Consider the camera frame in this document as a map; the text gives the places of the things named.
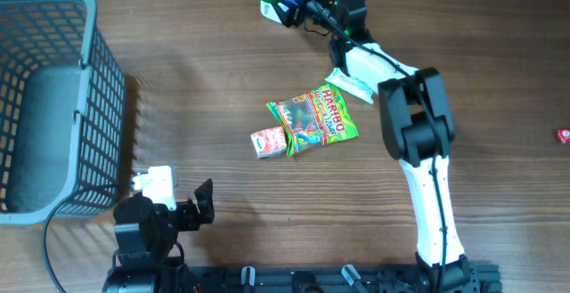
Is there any teal tissue pack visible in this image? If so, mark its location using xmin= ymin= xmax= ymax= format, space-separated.
xmin=325 ymin=68 xmax=375 ymax=105

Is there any grey plastic mesh basket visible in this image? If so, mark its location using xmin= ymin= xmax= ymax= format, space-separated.
xmin=1 ymin=0 xmax=126 ymax=225

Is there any small red white box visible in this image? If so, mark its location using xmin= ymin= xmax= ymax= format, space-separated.
xmin=250 ymin=126 xmax=288 ymax=158

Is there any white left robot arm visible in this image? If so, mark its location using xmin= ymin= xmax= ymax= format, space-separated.
xmin=102 ymin=194 xmax=202 ymax=293

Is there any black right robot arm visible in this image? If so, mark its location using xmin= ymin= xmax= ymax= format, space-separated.
xmin=196 ymin=0 xmax=484 ymax=292

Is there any white barcode scanner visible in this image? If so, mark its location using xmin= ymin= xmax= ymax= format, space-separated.
xmin=260 ymin=1 xmax=289 ymax=24

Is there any Haribo gummy candy bag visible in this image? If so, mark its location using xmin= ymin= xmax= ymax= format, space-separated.
xmin=266 ymin=84 xmax=359 ymax=157

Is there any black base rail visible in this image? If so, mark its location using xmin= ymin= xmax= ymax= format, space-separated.
xmin=177 ymin=264 xmax=503 ymax=293

